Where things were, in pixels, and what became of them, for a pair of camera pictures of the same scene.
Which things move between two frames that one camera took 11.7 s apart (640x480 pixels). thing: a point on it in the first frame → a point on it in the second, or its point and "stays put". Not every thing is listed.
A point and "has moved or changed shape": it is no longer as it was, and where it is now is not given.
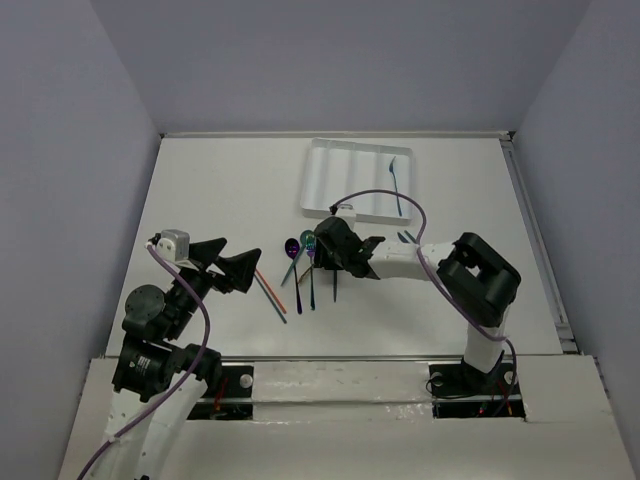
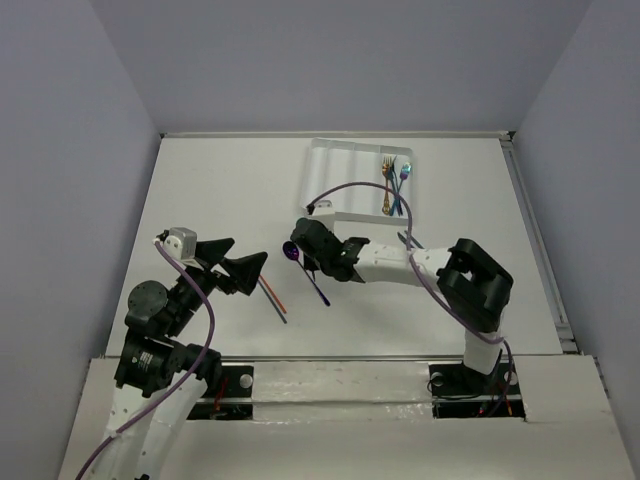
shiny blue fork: (391, 169) stays put
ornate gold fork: (305, 273) → (386, 208)
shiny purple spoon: (292, 246) has moved or changed shape
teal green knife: (412, 238) stays put
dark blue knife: (402, 238) stays put
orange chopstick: (271, 291) stays put
